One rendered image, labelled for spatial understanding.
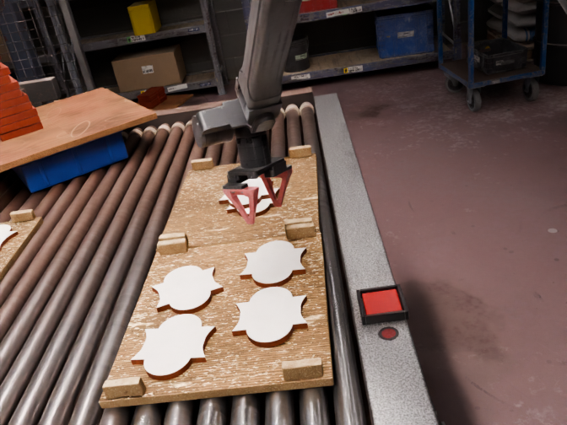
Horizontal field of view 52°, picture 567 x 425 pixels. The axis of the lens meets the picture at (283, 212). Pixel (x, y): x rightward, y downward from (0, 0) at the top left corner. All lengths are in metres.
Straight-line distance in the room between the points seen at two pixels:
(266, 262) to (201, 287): 0.13
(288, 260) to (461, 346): 1.29
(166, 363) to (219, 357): 0.08
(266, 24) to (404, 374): 0.52
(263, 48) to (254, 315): 0.43
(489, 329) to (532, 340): 0.15
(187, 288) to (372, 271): 0.34
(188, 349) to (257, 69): 0.44
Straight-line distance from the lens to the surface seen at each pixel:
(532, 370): 2.23
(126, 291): 1.18
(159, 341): 0.98
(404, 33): 5.42
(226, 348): 0.94
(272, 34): 0.78
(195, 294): 1.06
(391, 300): 0.99
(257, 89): 0.90
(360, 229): 1.22
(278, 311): 0.97
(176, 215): 1.37
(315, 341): 0.92
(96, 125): 1.82
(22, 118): 1.92
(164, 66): 5.69
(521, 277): 2.64
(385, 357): 0.91
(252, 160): 1.03
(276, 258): 1.10
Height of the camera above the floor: 1.54
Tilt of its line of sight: 28 degrees down
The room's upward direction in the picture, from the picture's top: 10 degrees counter-clockwise
